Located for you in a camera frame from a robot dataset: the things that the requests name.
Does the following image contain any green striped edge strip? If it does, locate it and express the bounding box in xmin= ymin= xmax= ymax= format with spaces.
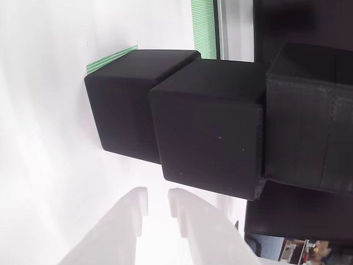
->
xmin=190 ymin=0 xmax=217 ymax=60

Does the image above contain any green striped square marker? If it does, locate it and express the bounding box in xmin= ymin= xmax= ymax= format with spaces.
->
xmin=85 ymin=44 xmax=139 ymax=76

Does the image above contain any silver aluminium table rail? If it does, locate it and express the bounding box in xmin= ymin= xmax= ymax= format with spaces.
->
xmin=212 ymin=0 xmax=255 ymax=63

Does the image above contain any smooth black cube block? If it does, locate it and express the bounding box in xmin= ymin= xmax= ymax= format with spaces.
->
xmin=83 ymin=49 xmax=202 ymax=164
xmin=148 ymin=59 xmax=268 ymax=202

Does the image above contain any black cube block with seams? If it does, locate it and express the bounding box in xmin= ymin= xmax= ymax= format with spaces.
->
xmin=264 ymin=42 xmax=353 ymax=195

